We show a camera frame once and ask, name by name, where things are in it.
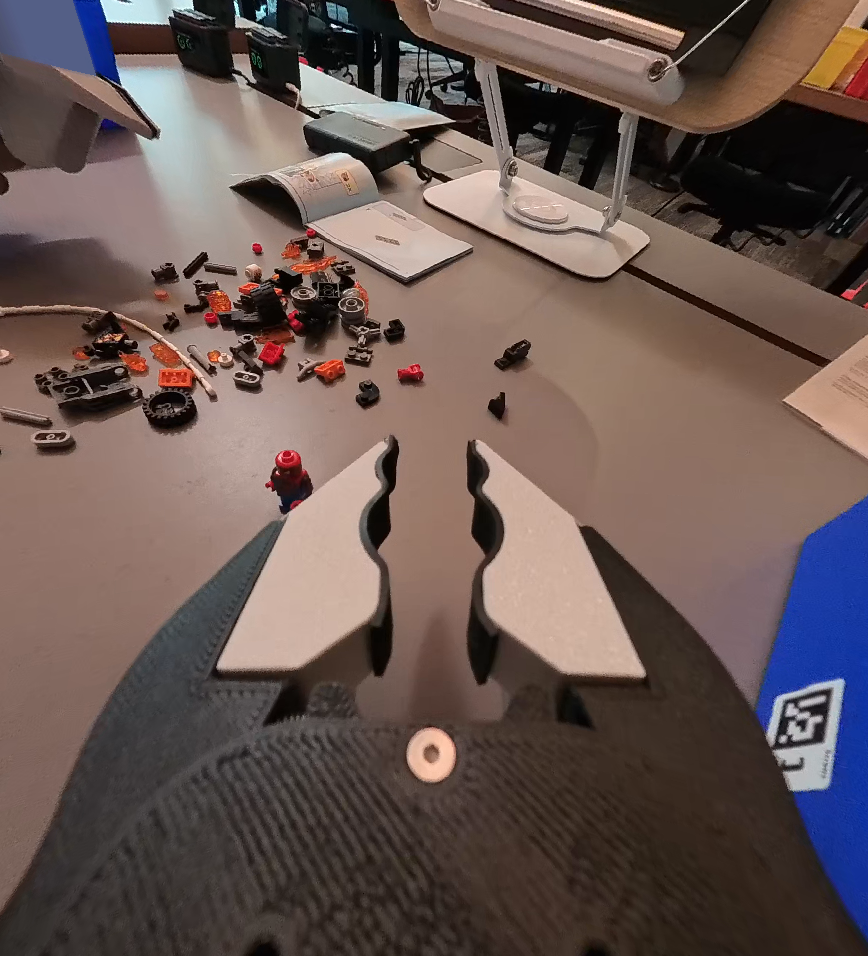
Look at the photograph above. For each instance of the white paper sheet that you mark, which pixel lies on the white paper sheet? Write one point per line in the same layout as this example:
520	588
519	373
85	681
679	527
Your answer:
419	118

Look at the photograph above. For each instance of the pile of lego pieces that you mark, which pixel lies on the pile of lego pieces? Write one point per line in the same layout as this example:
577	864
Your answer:
322	291

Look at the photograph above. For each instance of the lego instruction booklet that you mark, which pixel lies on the lego instruction booklet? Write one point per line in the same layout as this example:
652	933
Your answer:
397	239

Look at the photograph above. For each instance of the dark grey lego clip brick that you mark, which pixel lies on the dark grey lego clip brick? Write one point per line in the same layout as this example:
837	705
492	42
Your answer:
512	353

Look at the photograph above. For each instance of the orange lego plate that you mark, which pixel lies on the orange lego plate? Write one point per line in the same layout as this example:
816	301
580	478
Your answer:
329	370

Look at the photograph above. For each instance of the grey lego axle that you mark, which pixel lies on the grey lego axle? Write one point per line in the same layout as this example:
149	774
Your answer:
25	416

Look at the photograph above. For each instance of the grey oval lego liftarm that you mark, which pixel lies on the grey oval lego liftarm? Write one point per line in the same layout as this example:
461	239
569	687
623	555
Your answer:
52	438

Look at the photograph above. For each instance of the black curved lego brick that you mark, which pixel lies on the black curved lego brick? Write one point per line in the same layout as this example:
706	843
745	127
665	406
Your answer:
367	394

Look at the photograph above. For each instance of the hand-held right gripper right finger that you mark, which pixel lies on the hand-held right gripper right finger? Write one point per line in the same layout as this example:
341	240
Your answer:
553	590

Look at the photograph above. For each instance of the white monitor stand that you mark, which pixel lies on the white monitor stand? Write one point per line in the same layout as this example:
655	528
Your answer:
546	216

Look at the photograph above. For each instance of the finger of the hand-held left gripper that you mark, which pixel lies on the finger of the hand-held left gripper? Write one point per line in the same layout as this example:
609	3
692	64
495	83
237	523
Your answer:
53	119

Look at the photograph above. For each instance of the printed paper sheet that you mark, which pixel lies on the printed paper sheet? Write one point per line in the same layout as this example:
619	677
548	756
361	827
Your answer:
859	388

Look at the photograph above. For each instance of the small black lego slope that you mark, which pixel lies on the small black lego slope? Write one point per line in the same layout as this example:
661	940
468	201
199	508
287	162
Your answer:
497	405

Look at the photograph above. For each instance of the black power adapter box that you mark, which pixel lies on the black power adapter box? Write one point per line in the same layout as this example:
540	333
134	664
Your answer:
356	138

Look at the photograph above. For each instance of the small red lego part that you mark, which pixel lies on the small red lego part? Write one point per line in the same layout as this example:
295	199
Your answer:
409	373

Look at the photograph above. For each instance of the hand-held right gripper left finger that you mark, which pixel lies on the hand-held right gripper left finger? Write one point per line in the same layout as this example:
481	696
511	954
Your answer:
307	590

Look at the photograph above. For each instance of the red and blue lego minifigure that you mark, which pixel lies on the red and blue lego minifigure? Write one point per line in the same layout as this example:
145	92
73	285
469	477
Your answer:
290	482

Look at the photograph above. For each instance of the black lego chassis frame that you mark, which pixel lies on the black lego chassis frame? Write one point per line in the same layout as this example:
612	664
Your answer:
90	388

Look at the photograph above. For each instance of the black office chair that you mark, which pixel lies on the black office chair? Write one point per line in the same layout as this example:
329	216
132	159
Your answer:
762	194

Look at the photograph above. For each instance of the yellow storage bin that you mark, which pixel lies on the yellow storage bin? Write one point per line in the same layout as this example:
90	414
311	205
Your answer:
837	56

